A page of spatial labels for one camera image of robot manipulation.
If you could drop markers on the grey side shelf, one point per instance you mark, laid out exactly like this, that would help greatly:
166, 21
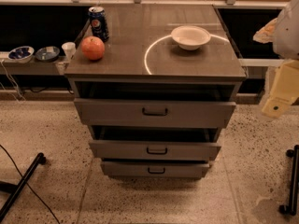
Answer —
34, 67

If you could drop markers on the blue grey shallow bowl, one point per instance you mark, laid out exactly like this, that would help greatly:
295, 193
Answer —
48, 54

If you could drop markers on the grey drawer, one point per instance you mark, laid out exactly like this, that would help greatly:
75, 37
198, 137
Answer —
149, 150
150, 113
154, 169

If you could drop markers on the grey bottom drawer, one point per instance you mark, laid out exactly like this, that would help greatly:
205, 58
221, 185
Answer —
154, 169

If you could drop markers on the grey top drawer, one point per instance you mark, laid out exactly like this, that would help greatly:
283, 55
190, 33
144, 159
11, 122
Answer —
150, 113

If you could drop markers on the small white paper cup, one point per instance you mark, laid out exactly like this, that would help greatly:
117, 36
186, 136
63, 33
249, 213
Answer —
69, 49

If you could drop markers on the black stand leg left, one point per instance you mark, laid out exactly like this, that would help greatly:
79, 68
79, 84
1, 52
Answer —
14, 190

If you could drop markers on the blue white bowl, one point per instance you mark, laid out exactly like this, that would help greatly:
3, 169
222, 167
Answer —
22, 54

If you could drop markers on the grey drawer cabinet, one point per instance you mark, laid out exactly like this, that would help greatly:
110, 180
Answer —
143, 62

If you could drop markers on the red apple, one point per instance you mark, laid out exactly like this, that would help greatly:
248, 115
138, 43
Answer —
93, 48

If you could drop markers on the black stand leg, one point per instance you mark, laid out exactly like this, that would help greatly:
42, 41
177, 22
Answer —
291, 207
14, 190

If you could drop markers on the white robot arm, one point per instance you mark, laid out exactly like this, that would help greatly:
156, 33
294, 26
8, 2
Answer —
283, 33

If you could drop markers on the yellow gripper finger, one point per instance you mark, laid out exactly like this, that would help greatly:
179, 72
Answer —
284, 90
265, 34

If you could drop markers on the black stand leg right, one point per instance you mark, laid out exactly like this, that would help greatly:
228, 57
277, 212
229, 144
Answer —
291, 207

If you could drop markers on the blue pepsi can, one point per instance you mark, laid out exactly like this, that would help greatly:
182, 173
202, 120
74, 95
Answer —
98, 22

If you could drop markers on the grey middle drawer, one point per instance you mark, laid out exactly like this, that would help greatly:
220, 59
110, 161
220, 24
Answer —
149, 150

